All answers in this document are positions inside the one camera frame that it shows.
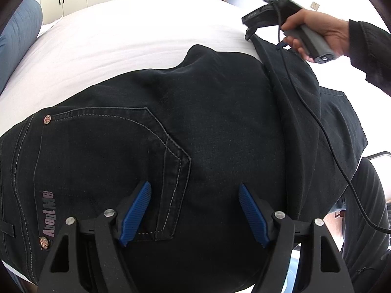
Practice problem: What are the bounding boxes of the white bed sheet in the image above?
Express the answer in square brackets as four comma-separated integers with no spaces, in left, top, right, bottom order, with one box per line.
[0,0,306,281]

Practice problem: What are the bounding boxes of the black denim pants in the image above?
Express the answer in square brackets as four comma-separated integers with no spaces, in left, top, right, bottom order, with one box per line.
[0,35,369,293]

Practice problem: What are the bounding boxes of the person's right forearm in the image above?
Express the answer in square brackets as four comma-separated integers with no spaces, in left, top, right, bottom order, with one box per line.
[348,20,391,95]

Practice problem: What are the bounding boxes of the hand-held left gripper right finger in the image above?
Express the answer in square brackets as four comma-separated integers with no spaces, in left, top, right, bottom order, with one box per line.
[238,184,356,293]

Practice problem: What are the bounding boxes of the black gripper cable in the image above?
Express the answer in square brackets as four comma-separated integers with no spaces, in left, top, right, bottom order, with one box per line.
[269,1,391,232]

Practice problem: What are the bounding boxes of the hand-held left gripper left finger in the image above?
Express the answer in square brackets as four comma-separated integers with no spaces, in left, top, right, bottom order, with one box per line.
[37,181,152,293]

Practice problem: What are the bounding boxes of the blue rolled duvet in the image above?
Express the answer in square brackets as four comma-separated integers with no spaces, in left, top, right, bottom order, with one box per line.
[0,0,43,94]

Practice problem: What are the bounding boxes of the person's right hand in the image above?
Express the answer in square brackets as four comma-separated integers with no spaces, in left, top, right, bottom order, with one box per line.
[281,9,352,63]

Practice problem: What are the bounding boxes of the person's dark striped clothing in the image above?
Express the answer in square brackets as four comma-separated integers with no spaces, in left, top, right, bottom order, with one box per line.
[336,156,391,293]

